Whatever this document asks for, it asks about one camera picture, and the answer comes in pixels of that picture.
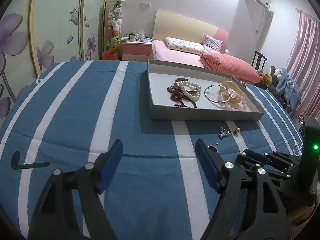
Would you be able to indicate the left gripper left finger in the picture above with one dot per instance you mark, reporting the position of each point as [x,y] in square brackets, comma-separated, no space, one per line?
[54,216]

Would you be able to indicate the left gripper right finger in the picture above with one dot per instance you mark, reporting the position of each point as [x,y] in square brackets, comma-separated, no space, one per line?
[264,214]

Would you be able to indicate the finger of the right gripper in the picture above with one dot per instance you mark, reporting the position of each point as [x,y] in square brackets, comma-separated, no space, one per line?
[247,163]
[259,158]

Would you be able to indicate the thin silver hoop bangle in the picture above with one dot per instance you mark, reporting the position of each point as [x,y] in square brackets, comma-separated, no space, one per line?
[217,93]

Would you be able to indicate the yellow bangle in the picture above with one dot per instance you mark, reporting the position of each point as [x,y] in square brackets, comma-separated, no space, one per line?
[231,92]

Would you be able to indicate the small pearl stud earring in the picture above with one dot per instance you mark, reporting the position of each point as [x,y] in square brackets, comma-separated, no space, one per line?
[237,130]

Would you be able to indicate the pearl cluster earring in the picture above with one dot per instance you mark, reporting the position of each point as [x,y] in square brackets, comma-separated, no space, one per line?
[224,133]

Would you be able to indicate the blue clothing pile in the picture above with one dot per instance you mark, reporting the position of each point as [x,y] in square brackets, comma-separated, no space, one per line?
[284,89]

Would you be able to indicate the folded salmon duvet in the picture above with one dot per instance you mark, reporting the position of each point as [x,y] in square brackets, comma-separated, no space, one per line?
[231,65]

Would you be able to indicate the dark wooden chair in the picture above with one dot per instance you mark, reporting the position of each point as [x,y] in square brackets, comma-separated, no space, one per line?
[258,61]

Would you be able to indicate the grey shallow tray box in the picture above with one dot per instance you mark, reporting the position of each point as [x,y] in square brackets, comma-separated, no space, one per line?
[176,93]

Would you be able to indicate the blue white striped cloth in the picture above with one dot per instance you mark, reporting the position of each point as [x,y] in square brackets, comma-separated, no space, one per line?
[78,109]

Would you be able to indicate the pink curtain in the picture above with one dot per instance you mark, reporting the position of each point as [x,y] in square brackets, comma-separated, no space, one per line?
[303,64]

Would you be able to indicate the purple patterned pillow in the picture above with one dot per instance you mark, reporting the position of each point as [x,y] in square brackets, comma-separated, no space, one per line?
[212,45]

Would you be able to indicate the white patterned pillow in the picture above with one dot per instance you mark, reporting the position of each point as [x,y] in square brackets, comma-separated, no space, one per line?
[185,46]

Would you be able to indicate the pink bed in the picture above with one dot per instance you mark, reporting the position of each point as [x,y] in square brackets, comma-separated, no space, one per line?
[159,51]

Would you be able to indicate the beige pink headboard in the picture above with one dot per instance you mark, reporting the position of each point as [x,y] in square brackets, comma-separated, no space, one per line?
[168,24]

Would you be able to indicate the pink beige nightstand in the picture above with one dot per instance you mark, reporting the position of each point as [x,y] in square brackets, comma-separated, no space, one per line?
[136,51]

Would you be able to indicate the red waste basket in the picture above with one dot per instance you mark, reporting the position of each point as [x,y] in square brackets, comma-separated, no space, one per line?
[110,55]

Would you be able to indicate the plush toy tower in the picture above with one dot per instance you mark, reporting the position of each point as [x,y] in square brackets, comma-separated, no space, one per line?
[114,23]

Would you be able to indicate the floral sliding wardrobe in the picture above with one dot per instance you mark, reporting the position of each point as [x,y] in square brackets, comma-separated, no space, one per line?
[35,34]

